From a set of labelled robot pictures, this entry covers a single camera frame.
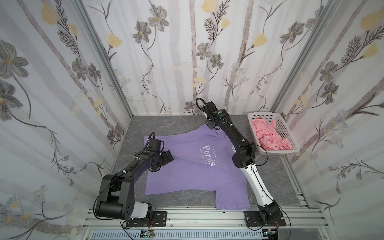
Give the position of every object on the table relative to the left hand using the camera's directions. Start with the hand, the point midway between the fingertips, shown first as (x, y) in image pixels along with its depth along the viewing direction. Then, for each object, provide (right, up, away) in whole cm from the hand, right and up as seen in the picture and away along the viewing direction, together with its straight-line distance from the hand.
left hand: (169, 159), depth 90 cm
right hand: (+33, +28, +9) cm, 44 cm away
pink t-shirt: (+65, +13, +6) cm, 67 cm away
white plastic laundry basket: (+79, +19, +15) cm, 83 cm away
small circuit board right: (+54, -33, -18) cm, 66 cm away
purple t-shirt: (+21, -2, +3) cm, 21 cm away
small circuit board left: (-7, -32, -20) cm, 38 cm away
